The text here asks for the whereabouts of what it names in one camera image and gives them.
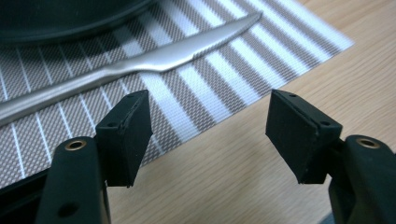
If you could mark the striped woven placemat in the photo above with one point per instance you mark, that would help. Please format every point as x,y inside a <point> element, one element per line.
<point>218,71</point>

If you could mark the silver table knife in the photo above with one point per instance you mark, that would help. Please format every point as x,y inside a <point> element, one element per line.
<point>146,62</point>

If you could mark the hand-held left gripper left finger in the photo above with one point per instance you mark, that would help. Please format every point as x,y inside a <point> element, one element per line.
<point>93,168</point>

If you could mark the black plate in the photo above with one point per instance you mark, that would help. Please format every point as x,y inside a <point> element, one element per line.
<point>62,18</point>

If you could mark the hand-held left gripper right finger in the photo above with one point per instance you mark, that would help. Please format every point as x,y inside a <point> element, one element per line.
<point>314,140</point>

